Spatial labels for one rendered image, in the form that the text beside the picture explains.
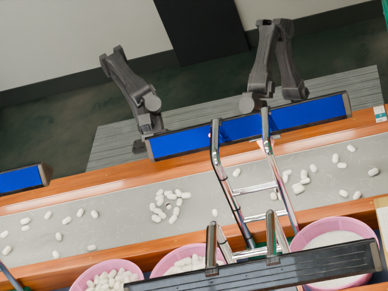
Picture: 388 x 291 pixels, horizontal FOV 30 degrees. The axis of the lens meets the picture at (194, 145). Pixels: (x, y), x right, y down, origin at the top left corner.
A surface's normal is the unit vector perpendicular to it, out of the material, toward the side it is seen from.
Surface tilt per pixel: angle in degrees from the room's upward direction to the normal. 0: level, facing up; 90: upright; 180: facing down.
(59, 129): 0
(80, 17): 90
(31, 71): 90
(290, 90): 84
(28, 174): 58
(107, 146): 0
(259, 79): 27
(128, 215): 0
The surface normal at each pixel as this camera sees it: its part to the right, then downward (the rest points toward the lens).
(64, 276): -0.04, 0.65
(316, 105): -0.21, 0.17
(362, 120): -0.32, -0.73
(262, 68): -0.46, -0.33
